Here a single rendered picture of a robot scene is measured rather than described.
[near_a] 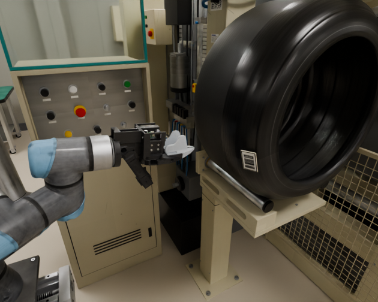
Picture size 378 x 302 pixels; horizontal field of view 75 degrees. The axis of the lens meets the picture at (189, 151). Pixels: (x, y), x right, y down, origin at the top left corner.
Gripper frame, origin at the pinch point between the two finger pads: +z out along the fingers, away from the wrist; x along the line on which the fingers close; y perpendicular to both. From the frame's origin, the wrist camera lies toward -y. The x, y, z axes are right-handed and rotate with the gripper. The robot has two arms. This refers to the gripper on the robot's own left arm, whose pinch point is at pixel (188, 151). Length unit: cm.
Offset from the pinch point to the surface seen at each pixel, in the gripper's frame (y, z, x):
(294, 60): 24.9, 16.5, -12.3
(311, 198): -25, 57, -5
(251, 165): -0.5, 12.0, -11.4
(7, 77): -43, -79, 383
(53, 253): -118, -40, 101
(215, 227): -61, 39, 28
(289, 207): -27, 45, -4
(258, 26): 31.5, 15.2, -0.5
